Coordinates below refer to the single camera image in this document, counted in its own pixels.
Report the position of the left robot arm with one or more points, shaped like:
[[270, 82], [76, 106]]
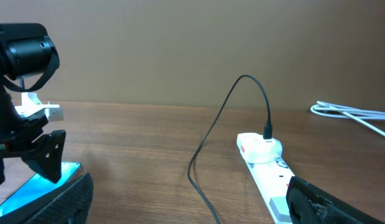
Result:
[[28, 59]]

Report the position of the smartphone with cyan screen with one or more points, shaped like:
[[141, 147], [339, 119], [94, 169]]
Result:
[[36, 187]]

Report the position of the white charger adapter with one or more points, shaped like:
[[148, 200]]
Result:
[[259, 151]]

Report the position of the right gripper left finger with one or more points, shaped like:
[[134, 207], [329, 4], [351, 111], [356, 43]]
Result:
[[69, 203]]

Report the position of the white power strip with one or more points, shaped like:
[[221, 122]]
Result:
[[272, 180]]

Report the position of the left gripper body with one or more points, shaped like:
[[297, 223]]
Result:
[[18, 136]]

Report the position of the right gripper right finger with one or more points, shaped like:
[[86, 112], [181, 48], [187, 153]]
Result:
[[309, 204]]

